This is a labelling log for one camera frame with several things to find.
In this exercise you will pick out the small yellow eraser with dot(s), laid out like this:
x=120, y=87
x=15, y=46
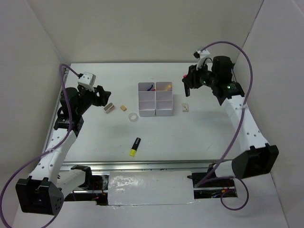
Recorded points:
x=123, y=108

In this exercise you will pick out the black yellow highlighter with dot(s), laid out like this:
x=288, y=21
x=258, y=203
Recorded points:
x=135, y=147

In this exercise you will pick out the white foil-taped panel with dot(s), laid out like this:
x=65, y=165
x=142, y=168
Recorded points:
x=150, y=188

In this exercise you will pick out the pink white stapler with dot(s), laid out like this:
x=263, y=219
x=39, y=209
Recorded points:
x=108, y=107

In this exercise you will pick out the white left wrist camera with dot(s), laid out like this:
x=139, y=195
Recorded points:
x=87, y=81

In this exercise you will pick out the clear tape roll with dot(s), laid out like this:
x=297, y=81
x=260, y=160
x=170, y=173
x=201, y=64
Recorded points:
x=133, y=117

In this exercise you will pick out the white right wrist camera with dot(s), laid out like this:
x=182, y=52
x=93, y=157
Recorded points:
x=201, y=55

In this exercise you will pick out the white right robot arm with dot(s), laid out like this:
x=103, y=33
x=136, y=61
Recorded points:
x=257, y=156

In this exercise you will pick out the white right organizer container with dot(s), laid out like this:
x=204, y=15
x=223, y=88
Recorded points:
x=164, y=99

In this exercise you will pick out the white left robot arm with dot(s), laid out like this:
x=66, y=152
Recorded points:
x=44, y=190

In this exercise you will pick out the black pink highlighter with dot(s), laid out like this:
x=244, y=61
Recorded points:
x=186, y=88

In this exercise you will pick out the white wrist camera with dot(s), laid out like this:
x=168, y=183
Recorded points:
x=201, y=55
x=87, y=81

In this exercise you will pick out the white left organizer container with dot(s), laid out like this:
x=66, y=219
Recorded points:
x=146, y=100

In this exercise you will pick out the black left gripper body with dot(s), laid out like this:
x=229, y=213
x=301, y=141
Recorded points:
x=88, y=99

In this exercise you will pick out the white organizer container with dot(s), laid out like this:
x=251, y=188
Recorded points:
x=164, y=99
x=146, y=100

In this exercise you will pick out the beige white eraser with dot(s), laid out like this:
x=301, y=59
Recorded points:
x=185, y=107

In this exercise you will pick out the aluminium frame rail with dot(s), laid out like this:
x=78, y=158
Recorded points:
x=102, y=166

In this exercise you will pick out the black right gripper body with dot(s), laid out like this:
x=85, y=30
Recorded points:
x=202, y=76

